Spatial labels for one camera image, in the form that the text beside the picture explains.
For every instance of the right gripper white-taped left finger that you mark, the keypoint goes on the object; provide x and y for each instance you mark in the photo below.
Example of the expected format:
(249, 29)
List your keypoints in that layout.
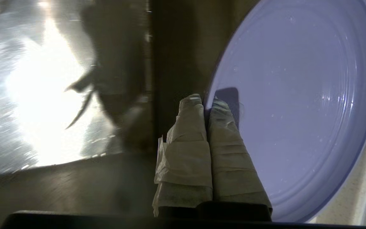
(186, 159)

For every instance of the purple plastic plate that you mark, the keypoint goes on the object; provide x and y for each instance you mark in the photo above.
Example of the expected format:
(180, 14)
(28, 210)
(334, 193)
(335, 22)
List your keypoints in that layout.
(297, 95)

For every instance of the stainless steel sink basin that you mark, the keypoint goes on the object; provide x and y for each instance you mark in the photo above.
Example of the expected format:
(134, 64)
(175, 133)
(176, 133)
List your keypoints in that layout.
(43, 95)

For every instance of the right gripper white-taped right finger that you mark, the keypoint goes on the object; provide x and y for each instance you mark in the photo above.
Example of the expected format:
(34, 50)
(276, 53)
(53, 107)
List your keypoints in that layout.
(230, 165)

